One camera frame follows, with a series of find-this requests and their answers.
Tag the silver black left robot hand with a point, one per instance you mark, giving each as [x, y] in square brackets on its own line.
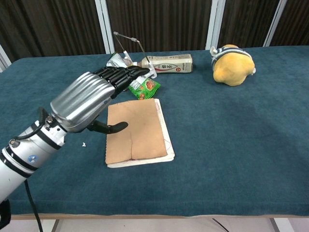
[84, 99]

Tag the spiral notebook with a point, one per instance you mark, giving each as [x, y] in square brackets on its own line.
[140, 130]

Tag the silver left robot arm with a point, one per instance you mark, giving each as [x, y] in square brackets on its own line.
[24, 154]

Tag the dark blue cloth-covered table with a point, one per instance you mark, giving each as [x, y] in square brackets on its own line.
[217, 145]

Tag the tiny white paper scrap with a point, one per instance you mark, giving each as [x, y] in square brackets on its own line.
[83, 144]

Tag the green foil snack packet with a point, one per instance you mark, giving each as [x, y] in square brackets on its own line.
[146, 87]

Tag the beige label tea bottle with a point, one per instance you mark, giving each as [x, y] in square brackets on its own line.
[171, 64]

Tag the dark brown pleated curtain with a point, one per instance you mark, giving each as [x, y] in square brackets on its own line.
[159, 24]

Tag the metal table leg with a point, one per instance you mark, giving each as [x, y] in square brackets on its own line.
[280, 226]
[49, 226]

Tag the yellow plush toy striped hat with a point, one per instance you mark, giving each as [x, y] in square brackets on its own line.
[233, 68]

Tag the white frame post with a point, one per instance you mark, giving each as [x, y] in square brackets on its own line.
[275, 21]
[103, 24]
[214, 24]
[4, 60]

